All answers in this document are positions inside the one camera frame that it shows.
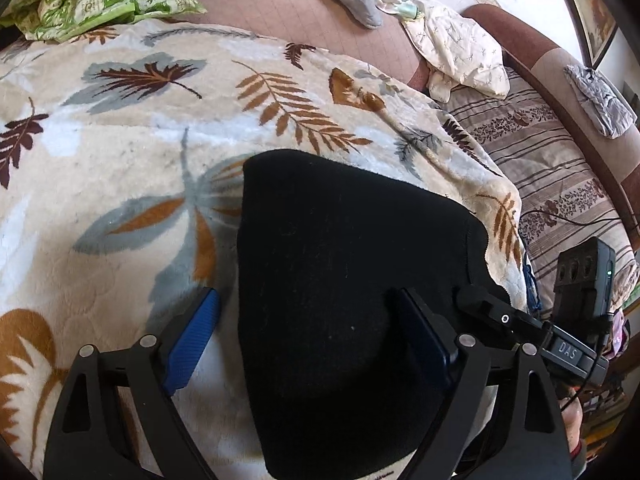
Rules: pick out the small white cloth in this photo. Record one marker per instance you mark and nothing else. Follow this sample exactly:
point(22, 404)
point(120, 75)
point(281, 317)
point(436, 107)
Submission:
point(386, 1)

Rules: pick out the crumpled grey cloth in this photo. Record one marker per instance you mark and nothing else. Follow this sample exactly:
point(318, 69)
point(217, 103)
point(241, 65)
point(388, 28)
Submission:
point(600, 100)

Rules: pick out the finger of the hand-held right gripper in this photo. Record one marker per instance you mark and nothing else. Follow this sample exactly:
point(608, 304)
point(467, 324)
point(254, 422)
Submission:
point(492, 310)

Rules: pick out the white floral pillowcase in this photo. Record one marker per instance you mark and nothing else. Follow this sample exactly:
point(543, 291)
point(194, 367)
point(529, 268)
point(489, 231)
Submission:
point(460, 50)

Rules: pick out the mint green cloth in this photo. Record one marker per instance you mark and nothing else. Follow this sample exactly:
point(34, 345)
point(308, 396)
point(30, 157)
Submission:
point(407, 9)

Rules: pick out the brown sofa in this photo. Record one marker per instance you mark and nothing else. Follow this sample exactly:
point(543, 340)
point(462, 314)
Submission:
point(280, 5)

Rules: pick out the pink cloth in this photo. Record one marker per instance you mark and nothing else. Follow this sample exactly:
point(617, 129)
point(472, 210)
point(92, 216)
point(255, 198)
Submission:
point(620, 332)

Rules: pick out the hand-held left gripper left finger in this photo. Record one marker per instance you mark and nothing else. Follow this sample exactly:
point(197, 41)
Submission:
point(192, 340)

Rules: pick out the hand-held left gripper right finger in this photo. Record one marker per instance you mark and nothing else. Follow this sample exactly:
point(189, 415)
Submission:
point(425, 332)

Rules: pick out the framed wall picture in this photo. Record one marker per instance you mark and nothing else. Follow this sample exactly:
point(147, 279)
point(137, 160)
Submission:
point(597, 10)

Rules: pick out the black pants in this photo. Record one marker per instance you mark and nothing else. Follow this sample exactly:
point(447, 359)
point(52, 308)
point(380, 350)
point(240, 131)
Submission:
point(340, 260)

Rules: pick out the person's right forearm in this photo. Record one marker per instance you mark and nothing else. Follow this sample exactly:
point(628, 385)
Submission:
point(572, 417)

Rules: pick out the leaf print fleece blanket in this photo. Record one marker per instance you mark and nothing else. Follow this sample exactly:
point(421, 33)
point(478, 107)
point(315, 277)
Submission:
point(125, 160)

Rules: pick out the striped floral bedsheet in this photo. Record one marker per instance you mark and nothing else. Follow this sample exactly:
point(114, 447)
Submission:
point(550, 160)

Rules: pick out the green patterned cloth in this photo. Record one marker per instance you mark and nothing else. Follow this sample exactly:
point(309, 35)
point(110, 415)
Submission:
point(110, 0)

